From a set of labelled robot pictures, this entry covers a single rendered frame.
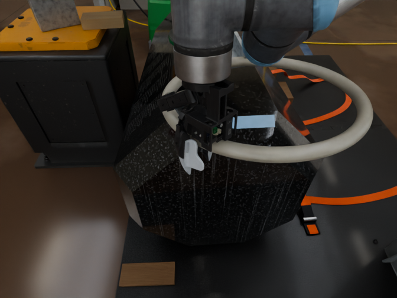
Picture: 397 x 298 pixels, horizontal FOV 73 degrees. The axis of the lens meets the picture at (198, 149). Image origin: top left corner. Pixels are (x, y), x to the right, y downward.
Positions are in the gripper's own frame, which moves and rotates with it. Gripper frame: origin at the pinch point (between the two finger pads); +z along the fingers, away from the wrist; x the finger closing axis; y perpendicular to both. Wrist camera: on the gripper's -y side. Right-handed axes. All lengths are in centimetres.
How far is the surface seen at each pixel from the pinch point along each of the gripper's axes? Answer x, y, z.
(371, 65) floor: 273, -27, 68
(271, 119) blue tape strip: 35.5, -2.5, 7.5
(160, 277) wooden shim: -2, -23, 84
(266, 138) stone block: 31.7, -1.2, 11.9
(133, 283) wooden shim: -12, -30, 85
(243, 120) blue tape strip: 28.9, -8.5, 7.4
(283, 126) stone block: 39.4, 0.2, 10.8
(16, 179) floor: -27, -133, 79
